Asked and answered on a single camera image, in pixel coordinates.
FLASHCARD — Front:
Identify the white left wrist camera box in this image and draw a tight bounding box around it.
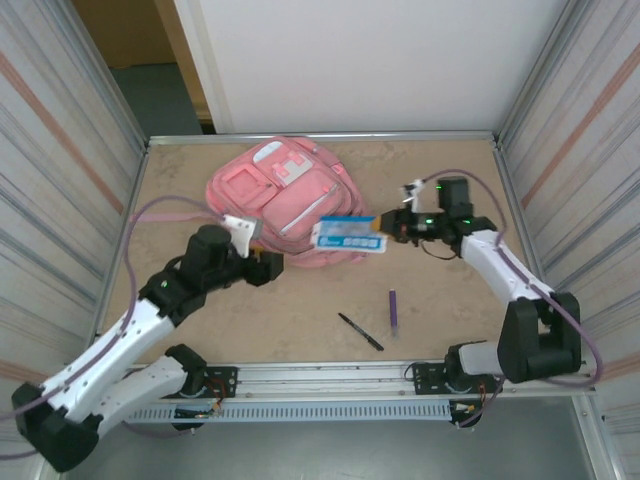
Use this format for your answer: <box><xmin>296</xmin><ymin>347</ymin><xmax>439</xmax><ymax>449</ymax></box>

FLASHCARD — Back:
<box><xmin>222</xmin><ymin>213</ymin><xmax>265</xmax><ymax>259</ymax></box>

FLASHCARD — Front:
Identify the blue white stationery pack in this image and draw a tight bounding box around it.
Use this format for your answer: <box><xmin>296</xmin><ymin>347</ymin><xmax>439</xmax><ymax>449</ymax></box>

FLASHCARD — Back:
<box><xmin>310</xmin><ymin>215</ymin><xmax>390</xmax><ymax>254</ymax></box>

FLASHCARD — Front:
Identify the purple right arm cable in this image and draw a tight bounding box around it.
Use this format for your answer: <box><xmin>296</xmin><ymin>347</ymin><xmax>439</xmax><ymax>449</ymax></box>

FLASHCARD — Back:
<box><xmin>419</xmin><ymin>168</ymin><xmax>605</xmax><ymax>429</ymax></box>

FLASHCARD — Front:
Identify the wide aluminium mounting rail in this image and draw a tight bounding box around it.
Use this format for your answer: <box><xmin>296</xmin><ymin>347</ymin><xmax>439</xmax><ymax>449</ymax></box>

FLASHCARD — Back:
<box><xmin>57</xmin><ymin>357</ymin><xmax>599</xmax><ymax>401</ymax></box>

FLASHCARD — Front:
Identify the brown wooden door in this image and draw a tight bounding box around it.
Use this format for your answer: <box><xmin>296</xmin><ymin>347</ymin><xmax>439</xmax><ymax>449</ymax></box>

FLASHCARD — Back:
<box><xmin>72</xmin><ymin>0</ymin><xmax>214</xmax><ymax>124</ymax></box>

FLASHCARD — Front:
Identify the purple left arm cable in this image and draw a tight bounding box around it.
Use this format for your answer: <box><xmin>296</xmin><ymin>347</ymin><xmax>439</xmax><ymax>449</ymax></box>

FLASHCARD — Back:
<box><xmin>0</xmin><ymin>195</ymin><xmax>231</xmax><ymax>461</ymax></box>

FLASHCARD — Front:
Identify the slotted grey cable duct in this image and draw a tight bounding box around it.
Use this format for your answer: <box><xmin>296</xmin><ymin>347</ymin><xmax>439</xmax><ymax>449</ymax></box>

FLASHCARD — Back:
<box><xmin>119</xmin><ymin>402</ymin><xmax>451</xmax><ymax>425</ymax></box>

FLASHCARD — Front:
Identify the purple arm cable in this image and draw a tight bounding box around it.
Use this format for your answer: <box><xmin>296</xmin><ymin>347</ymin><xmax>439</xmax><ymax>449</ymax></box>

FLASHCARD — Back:
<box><xmin>419</xmin><ymin>168</ymin><xmax>605</xmax><ymax>429</ymax></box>
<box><xmin>0</xmin><ymin>195</ymin><xmax>231</xmax><ymax>461</ymax></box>

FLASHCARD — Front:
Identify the purple pen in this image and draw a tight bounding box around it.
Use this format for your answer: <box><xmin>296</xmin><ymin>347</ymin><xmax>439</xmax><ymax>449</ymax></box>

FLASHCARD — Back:
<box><xmin>388</xmin><ymin>288</ymin><xmax>403</xmax><ymax>339</ymax></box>

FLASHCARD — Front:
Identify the black pen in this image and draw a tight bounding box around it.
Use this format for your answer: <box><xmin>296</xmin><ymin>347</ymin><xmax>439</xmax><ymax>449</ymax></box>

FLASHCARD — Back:
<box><xmin>337</xmin><ymin>312</ymin><xmax>385</xmax><ymax>352</ymax></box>

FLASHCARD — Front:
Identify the aluminium table edge rail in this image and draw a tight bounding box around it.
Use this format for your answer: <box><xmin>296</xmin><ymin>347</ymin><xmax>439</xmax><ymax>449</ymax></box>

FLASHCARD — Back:
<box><xmin>146</xmin><ymin>130</ymin><xmax>501</xmax><ymax>147</ymax></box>

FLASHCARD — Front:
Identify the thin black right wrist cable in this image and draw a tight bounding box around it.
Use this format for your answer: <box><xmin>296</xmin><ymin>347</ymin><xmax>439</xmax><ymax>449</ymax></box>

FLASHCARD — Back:
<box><xmin>421</xmin><ymin>238</ymin><xmax>460</xmax><ymax>261</ymax></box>

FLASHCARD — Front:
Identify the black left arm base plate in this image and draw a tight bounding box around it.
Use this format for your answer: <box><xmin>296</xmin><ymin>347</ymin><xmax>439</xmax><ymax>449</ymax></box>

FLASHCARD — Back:
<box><xmin>189</xmin><ymin>366</ymin><xmax>239</xmax><ymax>400</ymax></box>

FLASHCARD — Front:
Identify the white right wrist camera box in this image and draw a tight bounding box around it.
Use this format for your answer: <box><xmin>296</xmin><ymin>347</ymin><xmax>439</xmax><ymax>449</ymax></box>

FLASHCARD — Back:
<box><xmin>398</xmin><ymin>178</ymin><xmax>427</xmax><ymax>215</ymax></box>

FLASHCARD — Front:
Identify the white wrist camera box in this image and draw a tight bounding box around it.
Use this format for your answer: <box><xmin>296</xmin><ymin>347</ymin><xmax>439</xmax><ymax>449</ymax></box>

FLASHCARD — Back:
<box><xmin>398</xmin><ymin>178</ymin><xmax>427</xmax><ymax>215</ymax></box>
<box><xmin>222</xmin><ymin>213</ymin><xmax>265</xmax><ymax>259</ymax></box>

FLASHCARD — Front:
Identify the aluminium side rail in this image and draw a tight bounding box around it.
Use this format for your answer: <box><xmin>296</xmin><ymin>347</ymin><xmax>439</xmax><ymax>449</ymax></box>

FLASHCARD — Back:
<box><xmin>492</xmin><ymin>139</ymin><xmax>567</xmax><ymax>357</ymax></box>
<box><xmin>85</xmin><ymin>142</ymin><xmax>151</xmax><ymax>364</ymax></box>

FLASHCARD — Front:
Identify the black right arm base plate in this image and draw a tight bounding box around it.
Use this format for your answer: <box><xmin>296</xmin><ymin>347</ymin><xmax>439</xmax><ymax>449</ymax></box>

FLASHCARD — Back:
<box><xmin>410</xmin><ymin>363</ymin><xmax>504</xmax><ymax>397</ymax></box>

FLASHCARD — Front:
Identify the pink student backpack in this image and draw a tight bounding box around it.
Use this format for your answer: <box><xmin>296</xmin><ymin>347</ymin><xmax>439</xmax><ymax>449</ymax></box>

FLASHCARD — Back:
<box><xmin>142</xmin><ymin>134</ymin><xmax>374</xmax><ymax>269</ymax></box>

